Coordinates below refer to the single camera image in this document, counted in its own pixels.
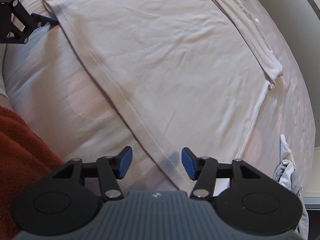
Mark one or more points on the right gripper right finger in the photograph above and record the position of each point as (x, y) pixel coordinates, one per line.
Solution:
(242, 196)

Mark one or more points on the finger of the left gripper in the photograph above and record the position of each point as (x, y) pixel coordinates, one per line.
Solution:
(43, 20)

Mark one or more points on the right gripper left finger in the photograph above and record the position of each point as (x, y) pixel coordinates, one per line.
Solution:
(71, 196)

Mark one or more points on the cream long sleeve shirt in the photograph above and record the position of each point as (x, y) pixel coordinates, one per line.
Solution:
(181, 73)

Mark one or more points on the light blue garment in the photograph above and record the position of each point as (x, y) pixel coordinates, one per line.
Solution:
(285, 175)

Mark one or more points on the red orange blanket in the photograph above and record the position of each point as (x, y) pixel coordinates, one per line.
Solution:
(25, 159)

